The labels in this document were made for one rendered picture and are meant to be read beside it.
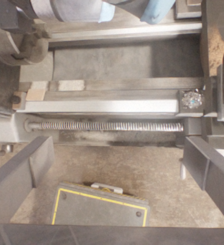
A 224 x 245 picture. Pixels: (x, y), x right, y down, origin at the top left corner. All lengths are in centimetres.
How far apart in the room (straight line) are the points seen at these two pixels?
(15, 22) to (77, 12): 15
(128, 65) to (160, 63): 16
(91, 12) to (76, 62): 63
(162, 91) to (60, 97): 46
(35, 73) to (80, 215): 100
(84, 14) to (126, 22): 54
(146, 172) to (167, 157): 23
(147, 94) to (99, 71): 31
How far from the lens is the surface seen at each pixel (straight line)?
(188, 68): 97
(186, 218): 174
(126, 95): 78
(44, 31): 72
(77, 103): 80
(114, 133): 118
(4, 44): 64
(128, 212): 134
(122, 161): 159
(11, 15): 49
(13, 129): 98
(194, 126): 82
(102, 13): 40
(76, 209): 141
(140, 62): 95
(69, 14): 43
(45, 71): 107
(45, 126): 98
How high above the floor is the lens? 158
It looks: 79 degrees down
